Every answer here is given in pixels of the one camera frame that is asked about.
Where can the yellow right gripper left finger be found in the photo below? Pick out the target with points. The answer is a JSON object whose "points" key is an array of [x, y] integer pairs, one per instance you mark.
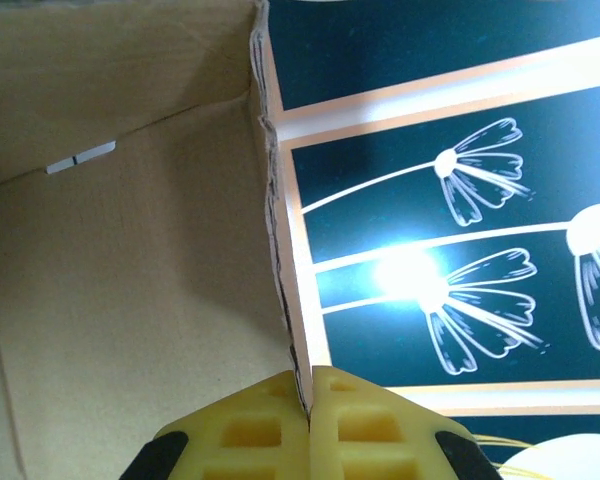
{"points": [[250, 435]]}

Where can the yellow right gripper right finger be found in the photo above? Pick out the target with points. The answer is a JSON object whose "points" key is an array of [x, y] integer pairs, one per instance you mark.
{"points": [[370, 430]]}

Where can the brown cardboard box teal print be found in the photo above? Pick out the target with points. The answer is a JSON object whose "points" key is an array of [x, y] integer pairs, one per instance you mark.
{"points": [[130, 280]]}

